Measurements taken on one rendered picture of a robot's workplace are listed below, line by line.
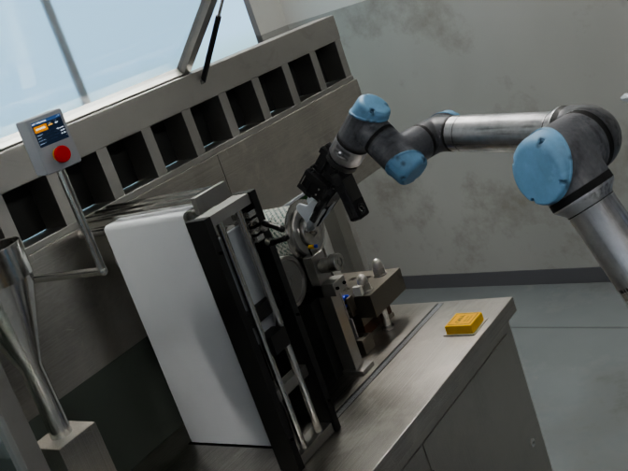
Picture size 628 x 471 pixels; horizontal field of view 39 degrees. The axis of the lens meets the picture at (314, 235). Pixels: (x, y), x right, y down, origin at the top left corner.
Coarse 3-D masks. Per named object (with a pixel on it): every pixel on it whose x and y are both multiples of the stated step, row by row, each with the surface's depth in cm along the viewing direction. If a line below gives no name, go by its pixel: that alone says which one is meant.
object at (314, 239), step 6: (300, 222) 204; (306, 222) 205; (300, 228) 204; (300, 234) 204; (306, 234) 204; (312, 234) 206; (318, 234) 208; (306, 240) 204; (312, 240) 206; (318, 240) 208
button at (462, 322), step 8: (472, 312) 215; (480, 312) 214; (456, 320) 214; (464, 320) 213; (472, 320) 211; (480, 320) 213; (448, 328) 213; (456, 328) 212; (464, 328) 210; (472, 328) 210
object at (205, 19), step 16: (208, 0) 217; (208, 16) 221; (192, 48) 226; (208, 48) 227; (192, 64) 231; (208, 64) 230; (160, 80) 225; (128, 96) 215; (80, 112) 204; (0, 144) 187; (16, 144) 189
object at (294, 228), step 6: (294, 216) 203; (300, 216) 205; (294, 222) 203; (294, 228) 203; (294, 234) 203; (294, 240) 203; (300, 240) 204; (300, 246) 204; (306, 246) 205; (318, 246) 209; (306, 252) 205
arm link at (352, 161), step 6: (336, 138) 187; (336, 144) 187; (330, 150) 189; (336, 150) 187; (342, 150) 187; (336, 156) 188; (342, 156) 187; (348, 156) 186; (354, 156) 186; (360, 156) 187; (336, 162) 189; (342, 162) 188; (348, 162) 187; (354, 162) 188; (360, 162) 189
